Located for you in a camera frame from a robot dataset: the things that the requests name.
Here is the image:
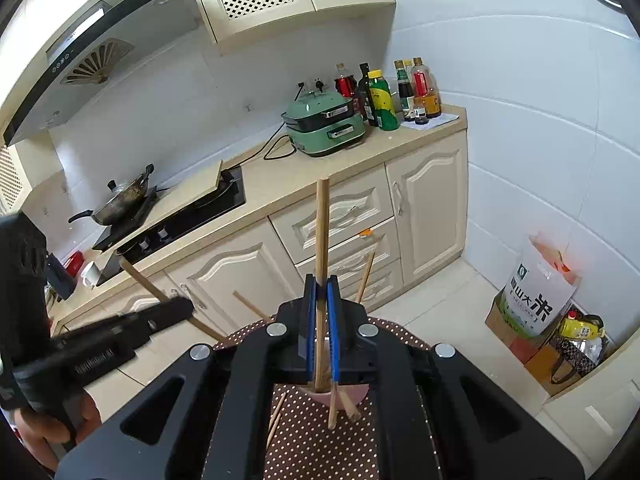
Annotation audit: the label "green electric multicooker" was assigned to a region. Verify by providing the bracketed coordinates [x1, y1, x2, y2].
[281, 91, 367, 157]

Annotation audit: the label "lower cream base cabinets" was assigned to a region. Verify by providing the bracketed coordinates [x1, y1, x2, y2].
[49, 129, 471, 401]

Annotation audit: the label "white rice bag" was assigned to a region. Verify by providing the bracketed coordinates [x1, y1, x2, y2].
[498, 236, 582, 338]

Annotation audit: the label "person left hand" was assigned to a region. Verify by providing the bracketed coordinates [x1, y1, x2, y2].
[13, 392, 102, 471]

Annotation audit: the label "brown polka dot tablecloth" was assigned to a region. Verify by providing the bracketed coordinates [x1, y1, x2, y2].
[211, 316, 434, 480]

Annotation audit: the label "black power cable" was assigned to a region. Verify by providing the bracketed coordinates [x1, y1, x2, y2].
[229, 84, 306, 172]

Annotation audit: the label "yellow plastic bag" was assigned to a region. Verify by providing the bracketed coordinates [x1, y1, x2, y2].
[559, 310, 605, 340]

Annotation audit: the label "dark soy sauce bottle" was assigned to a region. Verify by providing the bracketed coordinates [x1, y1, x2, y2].
[394, 60, 414, 122]

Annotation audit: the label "pink paper cup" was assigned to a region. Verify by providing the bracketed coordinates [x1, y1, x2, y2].
[299, 334, 371, 411]

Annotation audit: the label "black range hood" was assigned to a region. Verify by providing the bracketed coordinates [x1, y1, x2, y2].
[1, 0, 196, 146]

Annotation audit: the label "beige cutting board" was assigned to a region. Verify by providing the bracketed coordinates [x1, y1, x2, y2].
[142, 160, 222, 229]

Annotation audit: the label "black gas cooktop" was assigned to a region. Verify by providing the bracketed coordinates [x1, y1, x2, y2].
[96, 166, 246, 286]

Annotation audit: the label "dark olive oil bottle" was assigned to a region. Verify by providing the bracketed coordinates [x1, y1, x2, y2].
[358, 63, 378, 127]

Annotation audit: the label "cardboard box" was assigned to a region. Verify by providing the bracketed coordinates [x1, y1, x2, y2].
[485, 292, 610, 396]

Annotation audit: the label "wooden chopstick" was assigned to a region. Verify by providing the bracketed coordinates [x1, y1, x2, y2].
[328, 382, 338, 430]
[355, 251, 375, 304]
[337, 386, 361, 422]
[314, 179, 330, 391]
[119, 257, 228, 344]
[266, 392, 288, 448]
[232, 290, 271, 322]

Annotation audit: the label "green yellow oil bottle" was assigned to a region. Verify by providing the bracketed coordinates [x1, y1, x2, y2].
[368, 70, 399, 131]

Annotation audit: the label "red label sauce bottle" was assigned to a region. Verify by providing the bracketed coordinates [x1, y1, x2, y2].
[411, 56, 442, 119]

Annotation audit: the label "white mug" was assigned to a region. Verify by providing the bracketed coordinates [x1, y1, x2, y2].
[79, 261, 102, 288]

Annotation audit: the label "steel wok with lid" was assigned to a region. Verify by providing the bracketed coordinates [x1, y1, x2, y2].
[67, 164, 155, 226]

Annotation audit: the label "black electric kettle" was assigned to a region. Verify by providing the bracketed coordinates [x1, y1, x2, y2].
[46, 254, 76, 300]

